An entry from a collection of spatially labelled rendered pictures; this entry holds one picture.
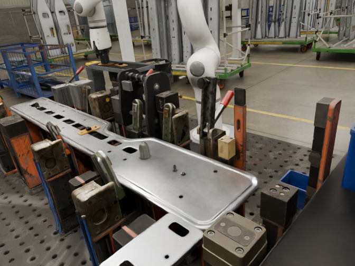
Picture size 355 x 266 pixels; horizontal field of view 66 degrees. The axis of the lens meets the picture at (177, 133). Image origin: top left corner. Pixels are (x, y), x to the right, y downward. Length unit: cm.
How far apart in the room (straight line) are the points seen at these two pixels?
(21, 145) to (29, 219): 31
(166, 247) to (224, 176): 25
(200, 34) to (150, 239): 90
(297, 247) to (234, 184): 23
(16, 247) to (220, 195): 77
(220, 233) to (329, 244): 18
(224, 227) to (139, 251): 16
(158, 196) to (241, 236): 25
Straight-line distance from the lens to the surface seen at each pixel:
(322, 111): 61
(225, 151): 73
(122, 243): 60
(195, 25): 121
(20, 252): 113
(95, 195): 64
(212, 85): 74
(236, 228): 48
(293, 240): 52
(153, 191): 67
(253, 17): 884
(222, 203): 62
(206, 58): 116
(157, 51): 573
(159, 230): 57
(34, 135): 168
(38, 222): 121
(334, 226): 56
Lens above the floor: 140
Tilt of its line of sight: 25 degrees down
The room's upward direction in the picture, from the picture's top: 6 degrees counter-clockwise
